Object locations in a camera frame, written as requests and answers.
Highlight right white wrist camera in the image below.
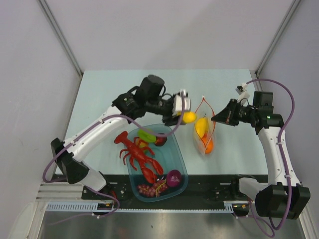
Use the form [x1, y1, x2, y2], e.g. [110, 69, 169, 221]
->
[235, 83, 250, 105]

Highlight clear zip top bag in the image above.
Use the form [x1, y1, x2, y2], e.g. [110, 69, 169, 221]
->
[193, 95, 216, 156]

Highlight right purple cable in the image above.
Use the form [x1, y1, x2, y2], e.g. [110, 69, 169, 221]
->
[243, 78, 296, 237]

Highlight small yellow green toy fruit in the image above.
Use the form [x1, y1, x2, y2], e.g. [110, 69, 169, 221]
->
[134, 137, 149, 148]

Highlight yellow toy mango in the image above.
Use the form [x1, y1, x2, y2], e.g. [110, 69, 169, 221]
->
[182, 112, 197, 124]

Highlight green toy fruit slice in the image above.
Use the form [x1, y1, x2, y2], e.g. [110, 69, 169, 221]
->
[138, 129, 157, 143]

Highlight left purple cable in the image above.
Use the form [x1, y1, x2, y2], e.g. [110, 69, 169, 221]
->
[42, 96, 186, 220]

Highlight teal plastic container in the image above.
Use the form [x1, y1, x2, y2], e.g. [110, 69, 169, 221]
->
[126, 123, 189, 204]

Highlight red toy lobster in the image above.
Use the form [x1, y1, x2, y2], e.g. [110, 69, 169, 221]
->
[114, 131, 164, 184]

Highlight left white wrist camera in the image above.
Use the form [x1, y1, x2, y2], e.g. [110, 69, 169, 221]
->
[172, 89, 191, 116]

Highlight purple toy onion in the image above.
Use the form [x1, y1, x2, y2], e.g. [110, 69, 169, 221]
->
[166, 169, 181, 188]

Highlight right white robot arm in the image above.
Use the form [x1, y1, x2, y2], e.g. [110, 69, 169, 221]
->
[211, 91, 311, 220]

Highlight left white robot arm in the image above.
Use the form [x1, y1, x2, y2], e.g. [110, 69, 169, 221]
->
[48, 75, 190, 199]

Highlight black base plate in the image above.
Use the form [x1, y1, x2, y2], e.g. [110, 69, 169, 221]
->
[51, 173, 269, 210]

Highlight white cable duct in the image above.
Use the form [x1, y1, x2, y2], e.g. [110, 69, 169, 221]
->
[46, 201, 236, 214]

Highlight toy orange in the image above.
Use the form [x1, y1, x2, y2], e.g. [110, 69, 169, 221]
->
[201, 134, 214, 154]

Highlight purple cable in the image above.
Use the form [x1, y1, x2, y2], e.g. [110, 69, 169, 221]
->
[243, 78, 296, 237]
[42, 96, 186, 220]

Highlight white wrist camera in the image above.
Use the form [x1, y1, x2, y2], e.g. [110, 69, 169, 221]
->
[172, 89, 191, 116]
[235, 83, 250, 105]

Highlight yellow toy lemon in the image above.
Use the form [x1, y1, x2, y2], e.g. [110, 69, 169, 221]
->
[195, 115, 209, 138]

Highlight toy grape bunch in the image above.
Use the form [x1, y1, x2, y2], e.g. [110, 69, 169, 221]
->
[137, 178, 169, 198]

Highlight dark red toy fruit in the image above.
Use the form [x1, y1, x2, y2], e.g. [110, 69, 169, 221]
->
[154, 136, 167, 147]

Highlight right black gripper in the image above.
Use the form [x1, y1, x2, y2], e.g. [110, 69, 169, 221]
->
[211, 99, 257, 126]

